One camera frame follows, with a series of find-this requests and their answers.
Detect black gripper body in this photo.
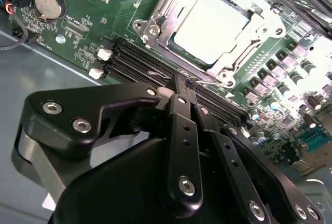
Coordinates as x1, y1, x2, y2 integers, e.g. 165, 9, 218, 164
48, 137, 250, 224

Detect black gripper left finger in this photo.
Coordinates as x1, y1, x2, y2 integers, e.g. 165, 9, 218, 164
22, 75, 205, 211

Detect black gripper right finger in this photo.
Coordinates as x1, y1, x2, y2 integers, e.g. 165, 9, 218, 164
185, 78, 326, 224

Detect metal locking lever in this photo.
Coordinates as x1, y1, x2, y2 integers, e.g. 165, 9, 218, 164
147, 69, 226, 86

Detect metal socket cover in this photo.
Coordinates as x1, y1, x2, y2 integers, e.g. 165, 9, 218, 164
145, 0, 287, 79

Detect silver CPU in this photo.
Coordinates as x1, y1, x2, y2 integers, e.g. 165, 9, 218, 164
170, 0, 254, 65

